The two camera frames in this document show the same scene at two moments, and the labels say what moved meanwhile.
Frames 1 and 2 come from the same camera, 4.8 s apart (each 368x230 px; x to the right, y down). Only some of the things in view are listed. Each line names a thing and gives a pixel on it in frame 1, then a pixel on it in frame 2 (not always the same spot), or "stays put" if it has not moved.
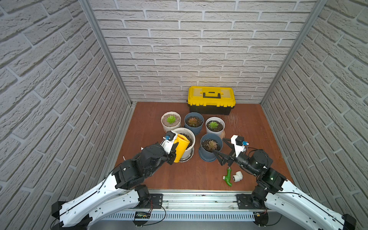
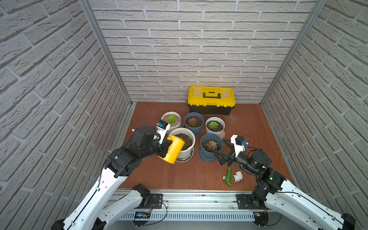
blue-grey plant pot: x=194 y=121 stays put
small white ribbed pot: x=215 y=125 stays put
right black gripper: x=225 y=158 stays put
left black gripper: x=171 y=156 -> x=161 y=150
